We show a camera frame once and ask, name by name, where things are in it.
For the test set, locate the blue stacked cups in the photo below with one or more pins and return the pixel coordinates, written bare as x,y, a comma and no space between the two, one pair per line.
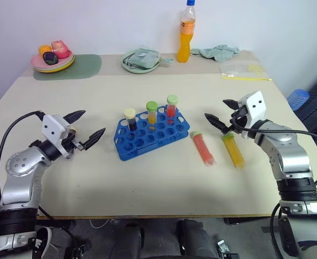
298,99

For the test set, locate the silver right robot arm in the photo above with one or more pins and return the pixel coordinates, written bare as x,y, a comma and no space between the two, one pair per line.
293,159

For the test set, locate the orange toy fruit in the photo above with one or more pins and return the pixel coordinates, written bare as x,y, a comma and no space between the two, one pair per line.
44,49

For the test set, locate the red liquid tube green cap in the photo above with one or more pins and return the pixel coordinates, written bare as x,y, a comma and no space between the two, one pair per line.
204,149
171,109

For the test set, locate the black white rounded shape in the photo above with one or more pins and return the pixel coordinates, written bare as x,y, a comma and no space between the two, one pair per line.
45,242

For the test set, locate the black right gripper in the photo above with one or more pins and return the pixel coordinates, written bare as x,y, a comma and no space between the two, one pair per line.
239,118

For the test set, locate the dark liquid tube yellow cap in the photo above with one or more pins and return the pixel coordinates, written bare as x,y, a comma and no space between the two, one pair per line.
132,122

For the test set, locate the dark rounded shape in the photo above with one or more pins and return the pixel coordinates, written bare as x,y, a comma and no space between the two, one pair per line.
196,240

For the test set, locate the blue test tube rack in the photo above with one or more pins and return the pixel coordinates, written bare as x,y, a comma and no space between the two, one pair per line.
150,141

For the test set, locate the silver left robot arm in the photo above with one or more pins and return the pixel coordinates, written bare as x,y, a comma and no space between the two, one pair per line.
18,172

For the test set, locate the pale green fabric pouch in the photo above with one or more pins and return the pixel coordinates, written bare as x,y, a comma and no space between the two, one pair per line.
145,58

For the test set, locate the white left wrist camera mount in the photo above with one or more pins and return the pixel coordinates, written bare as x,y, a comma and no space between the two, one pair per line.
52,126

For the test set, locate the pale green round plate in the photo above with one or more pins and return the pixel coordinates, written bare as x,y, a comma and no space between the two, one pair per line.
137,69

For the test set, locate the silver black metal clamp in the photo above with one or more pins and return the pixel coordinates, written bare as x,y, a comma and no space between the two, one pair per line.
226,249

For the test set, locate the crumpled pale green cloth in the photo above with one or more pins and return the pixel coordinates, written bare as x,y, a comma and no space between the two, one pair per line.
220,52

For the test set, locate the orange drink bottle blue cap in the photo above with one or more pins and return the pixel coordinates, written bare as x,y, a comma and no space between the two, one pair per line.
186,43

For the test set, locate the pink toy peach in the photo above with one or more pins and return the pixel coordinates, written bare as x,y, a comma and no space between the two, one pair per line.
60,50

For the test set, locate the yellow liquid tube green cap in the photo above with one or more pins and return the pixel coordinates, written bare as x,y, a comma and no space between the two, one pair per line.
235,152

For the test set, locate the clear plastic bag yellow strip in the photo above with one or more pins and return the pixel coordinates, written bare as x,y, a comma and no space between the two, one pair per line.
242,70

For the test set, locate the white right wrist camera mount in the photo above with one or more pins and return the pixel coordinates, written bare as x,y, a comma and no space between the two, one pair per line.
255,106

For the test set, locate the green placemat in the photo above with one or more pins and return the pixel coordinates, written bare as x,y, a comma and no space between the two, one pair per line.
85,67

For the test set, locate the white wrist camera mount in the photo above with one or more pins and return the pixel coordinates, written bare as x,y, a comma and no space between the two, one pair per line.
255,106
52,126

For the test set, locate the pink plate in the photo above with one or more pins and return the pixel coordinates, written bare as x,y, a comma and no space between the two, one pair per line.
38,62

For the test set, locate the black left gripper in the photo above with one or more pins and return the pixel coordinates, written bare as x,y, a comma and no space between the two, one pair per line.
69,140

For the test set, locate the orange liquid tube green cap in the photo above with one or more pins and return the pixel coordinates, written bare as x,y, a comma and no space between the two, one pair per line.
152,116

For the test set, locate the yellow plate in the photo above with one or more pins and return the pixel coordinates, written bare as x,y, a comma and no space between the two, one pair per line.
64,67

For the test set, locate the purple toy mangosteen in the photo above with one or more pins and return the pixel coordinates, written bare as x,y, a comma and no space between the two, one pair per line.
50,57

